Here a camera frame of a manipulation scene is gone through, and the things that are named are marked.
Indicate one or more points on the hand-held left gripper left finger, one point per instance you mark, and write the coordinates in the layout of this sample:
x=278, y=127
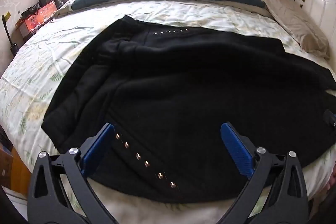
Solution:
x=97, y=150

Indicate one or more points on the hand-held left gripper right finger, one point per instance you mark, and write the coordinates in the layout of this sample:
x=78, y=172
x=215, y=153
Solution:
x=236, y=150

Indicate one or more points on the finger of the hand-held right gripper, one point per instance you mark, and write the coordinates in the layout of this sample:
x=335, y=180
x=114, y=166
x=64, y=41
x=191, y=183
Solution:
x=330, y=119

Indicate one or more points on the beige pillow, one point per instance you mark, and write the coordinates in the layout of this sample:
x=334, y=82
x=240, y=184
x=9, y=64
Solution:
x=294, y=19

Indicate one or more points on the floral bed sheet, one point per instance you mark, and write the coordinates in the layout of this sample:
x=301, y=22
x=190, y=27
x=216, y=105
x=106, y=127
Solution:
x=65, y=37

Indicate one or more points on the orange printed box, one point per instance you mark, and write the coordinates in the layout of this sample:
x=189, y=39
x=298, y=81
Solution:
x=34, y=22

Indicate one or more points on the black stick with yellow tag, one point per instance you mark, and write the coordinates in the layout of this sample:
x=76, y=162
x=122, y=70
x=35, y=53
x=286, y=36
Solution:
x=8, y=35

